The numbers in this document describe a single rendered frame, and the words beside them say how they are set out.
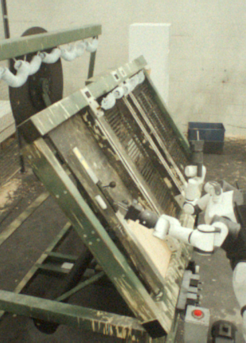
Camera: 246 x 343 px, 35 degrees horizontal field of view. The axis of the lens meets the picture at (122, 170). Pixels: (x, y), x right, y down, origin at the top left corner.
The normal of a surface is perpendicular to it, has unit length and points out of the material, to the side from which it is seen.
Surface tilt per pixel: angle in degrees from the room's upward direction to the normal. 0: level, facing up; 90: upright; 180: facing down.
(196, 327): 90
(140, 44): 90
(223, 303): 0
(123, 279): 90
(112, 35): 90
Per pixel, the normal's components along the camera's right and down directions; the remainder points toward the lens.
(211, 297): 0.00, -0.91
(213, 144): -0.11, 0.41
